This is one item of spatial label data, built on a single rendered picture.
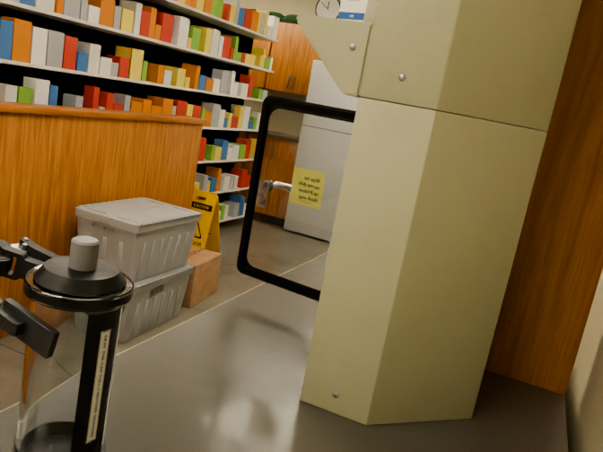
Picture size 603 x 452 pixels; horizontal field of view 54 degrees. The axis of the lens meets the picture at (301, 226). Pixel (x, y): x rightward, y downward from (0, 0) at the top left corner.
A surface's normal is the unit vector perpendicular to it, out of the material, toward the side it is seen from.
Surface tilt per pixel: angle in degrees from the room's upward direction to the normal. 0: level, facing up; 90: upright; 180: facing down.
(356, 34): 90
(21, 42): 90
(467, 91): 90
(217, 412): 0
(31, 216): 90
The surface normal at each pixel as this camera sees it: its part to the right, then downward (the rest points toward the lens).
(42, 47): 0.91, 0.24
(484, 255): 0.37, 0.26
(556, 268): -0.38, 0.13
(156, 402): 0.18, -0.96
